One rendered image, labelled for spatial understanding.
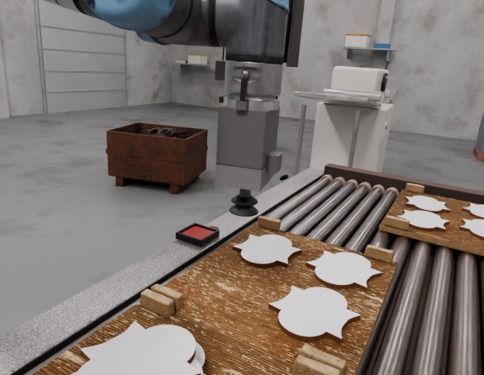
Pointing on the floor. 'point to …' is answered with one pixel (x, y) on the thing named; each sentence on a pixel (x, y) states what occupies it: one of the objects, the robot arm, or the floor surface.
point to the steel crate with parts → (156, 154)
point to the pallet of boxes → (483, 145)
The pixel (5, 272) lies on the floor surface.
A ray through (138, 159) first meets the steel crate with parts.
